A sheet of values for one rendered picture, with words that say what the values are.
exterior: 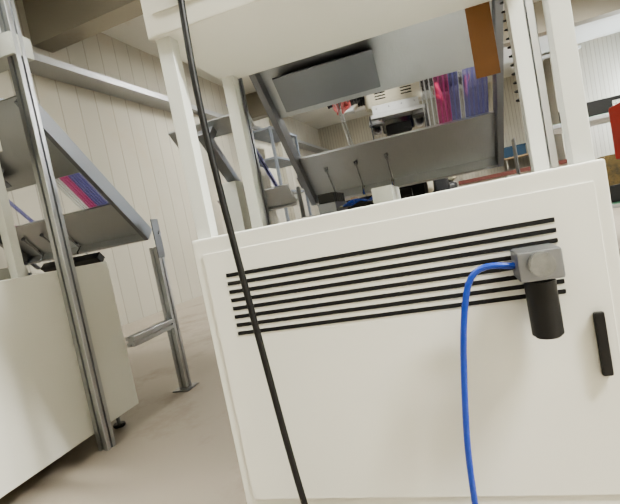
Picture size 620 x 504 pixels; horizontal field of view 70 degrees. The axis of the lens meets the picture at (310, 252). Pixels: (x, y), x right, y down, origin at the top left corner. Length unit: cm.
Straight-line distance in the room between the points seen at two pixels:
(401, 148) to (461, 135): 20
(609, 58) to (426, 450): 1008
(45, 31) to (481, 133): 391
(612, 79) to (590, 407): 990
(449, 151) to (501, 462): 108
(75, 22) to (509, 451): 431
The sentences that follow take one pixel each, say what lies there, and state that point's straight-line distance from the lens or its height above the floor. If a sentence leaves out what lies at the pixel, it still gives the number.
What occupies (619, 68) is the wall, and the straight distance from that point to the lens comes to 1065.
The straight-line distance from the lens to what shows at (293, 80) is 141.
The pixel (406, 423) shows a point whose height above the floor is 24.
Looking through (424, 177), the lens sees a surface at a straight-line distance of 168.
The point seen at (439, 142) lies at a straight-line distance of 162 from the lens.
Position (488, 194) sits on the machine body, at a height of 60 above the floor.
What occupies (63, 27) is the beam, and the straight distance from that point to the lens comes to 463.
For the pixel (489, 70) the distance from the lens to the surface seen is 112.
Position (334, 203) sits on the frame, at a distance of 122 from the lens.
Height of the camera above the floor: 61
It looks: 4 degrees down
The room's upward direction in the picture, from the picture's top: 11 degrees counter-clockwise
